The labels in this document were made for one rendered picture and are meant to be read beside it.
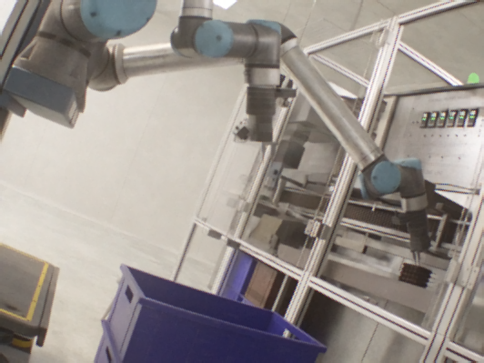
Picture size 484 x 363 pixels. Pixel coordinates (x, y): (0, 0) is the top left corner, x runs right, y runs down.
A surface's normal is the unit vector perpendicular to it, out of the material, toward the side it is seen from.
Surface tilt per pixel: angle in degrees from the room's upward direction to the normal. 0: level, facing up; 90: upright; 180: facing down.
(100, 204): 90
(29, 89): 90
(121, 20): 95
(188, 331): 90
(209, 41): 114
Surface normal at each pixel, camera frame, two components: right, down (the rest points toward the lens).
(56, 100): 0.29, 0.05
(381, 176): -0.03, -0.03
